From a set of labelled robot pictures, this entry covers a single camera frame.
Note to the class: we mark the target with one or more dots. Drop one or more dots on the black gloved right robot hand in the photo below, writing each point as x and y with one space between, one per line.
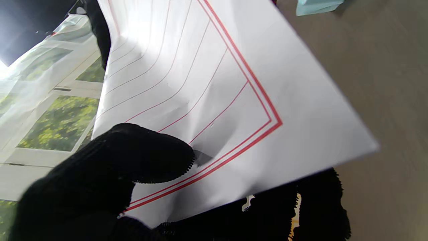
100 30

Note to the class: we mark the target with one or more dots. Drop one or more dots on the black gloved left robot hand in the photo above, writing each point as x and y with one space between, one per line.
100 174

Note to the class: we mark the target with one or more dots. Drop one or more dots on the white lined paper sheets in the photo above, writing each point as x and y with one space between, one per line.
217 83

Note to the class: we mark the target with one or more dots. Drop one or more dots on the light blue label roll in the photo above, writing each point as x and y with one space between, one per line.
317 6

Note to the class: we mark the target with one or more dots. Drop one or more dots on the printed garden window backdrop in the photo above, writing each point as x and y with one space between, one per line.
50 117

